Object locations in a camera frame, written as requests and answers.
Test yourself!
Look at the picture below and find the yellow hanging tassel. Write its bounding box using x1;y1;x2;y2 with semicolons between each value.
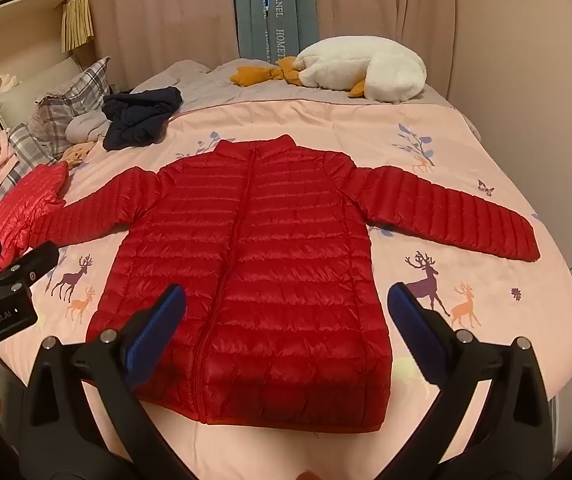
61;0;96;52

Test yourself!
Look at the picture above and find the red puffer jacket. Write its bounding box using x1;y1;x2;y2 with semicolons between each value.
28;134;540;432

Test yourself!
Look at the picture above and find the grey bed sheet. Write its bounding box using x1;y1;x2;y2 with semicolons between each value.
130;57;481;138

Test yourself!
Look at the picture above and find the coral puffer jacket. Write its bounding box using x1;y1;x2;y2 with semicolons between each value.
0;162;70;279

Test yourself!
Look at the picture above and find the white goose plush toy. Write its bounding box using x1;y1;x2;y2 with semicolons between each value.
230;36;427;102

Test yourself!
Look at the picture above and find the grey crumpled cloth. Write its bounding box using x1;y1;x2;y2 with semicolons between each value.
65;110;112;144

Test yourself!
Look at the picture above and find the large plaid pillow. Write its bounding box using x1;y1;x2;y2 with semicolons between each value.
31;56;113;158

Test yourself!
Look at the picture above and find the blue-grey lettered curtain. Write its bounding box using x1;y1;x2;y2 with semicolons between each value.
233;0;303;62

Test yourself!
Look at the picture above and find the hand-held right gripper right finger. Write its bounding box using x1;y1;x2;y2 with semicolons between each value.
387;282;552;480

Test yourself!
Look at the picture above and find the pink deer printed blanket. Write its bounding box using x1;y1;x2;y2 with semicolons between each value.
0;95;572;480

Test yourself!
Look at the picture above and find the small orange doll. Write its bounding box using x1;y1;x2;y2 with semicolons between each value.
60;141;97;167

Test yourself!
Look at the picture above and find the beige padded headboard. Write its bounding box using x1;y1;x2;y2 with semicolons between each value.
0;55;83;128

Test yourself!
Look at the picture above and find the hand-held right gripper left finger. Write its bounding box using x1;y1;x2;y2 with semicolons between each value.
18;284;187;480

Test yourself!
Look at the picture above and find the small plaid pillow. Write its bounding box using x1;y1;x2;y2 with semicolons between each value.
0;124;54;203

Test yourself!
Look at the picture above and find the navy garment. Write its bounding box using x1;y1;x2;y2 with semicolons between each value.
102;86;183;152

